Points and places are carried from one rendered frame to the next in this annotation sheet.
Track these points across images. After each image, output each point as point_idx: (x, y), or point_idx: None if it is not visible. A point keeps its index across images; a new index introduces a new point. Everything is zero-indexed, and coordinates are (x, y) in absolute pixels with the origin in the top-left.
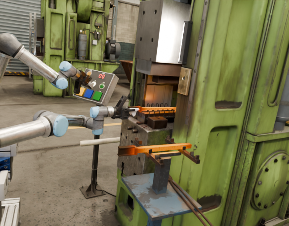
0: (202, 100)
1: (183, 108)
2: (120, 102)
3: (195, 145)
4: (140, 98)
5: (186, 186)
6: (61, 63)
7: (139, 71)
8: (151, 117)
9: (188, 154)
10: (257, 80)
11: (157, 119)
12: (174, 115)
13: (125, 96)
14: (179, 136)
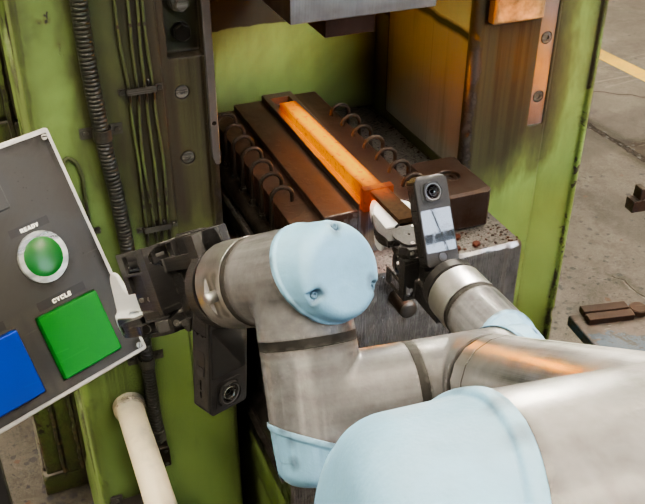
0: (606, 4)
1: (519, 74)
2: (451, 219)
3: (578, 169)
4: (183, 169)
5: (543, 306)
6: (318, 266)
7: (334, 18)
8: (451, 191)
9: None
10: None
11: (478, 179)
12: (471, 122)
13: (445, 176)
14: (502, 182)
